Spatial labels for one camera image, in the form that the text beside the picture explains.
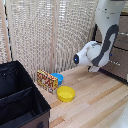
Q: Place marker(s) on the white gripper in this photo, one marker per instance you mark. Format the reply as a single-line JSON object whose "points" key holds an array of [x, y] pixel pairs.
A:
{"points": [[94, 69]]}

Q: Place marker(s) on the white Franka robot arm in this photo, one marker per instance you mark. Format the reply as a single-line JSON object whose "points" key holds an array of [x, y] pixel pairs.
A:
{"points": [[100, 50]]}

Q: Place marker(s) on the blue plastic bowl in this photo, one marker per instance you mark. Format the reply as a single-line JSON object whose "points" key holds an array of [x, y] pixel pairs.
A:
{"points": [[59, 78]]}

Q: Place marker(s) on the yellow plastic bowl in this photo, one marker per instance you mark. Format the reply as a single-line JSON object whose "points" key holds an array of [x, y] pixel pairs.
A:
{"points": [[65, 94]]}

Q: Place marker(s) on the red yellow snack box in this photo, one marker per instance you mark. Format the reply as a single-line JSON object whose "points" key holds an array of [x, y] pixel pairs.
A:
{"points": [[46, 81]]}

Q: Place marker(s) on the bamboo folding screen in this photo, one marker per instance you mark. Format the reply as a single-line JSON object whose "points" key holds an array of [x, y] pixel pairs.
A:
{"points": [[30, 33]]}

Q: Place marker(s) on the black fabric storage box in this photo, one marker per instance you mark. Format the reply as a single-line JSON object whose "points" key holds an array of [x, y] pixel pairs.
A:
{"points": [[20, 100]]}

